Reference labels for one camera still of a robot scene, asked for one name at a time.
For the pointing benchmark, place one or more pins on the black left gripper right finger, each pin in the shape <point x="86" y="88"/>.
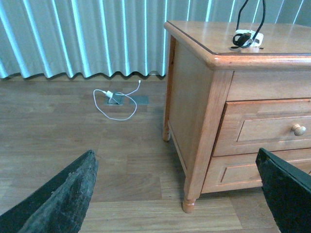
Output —
<point x="287" y="191"/>

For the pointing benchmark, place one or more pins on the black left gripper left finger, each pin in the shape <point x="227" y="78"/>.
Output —
<point x="60" y="205"/>

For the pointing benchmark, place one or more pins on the wooden drawer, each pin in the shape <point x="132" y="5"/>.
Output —
<point x="249" y="125"/>
<point x="240" y="171"/>

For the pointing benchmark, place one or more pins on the white charger block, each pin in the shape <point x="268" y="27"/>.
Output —
<point x="251" y="42"/>

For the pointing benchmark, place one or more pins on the round wooden drawer knob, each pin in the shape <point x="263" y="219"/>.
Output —
<point x="298" y="130"/>

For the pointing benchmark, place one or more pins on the light wooden nightstand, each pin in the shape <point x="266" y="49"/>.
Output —
<point x="204" y="73"/>

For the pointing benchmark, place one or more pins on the open metal floor socket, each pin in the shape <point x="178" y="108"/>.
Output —
<point x="117" y="99"/>

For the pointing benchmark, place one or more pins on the closed metal floor plate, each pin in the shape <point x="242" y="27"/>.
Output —
<point x="139" y="100"/>

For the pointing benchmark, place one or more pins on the grey pleated curtain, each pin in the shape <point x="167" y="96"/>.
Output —
<point x="51" y="37"/>

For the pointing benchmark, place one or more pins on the white wall plug adapter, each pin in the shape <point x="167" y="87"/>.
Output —
<point x="108" y="94"/>

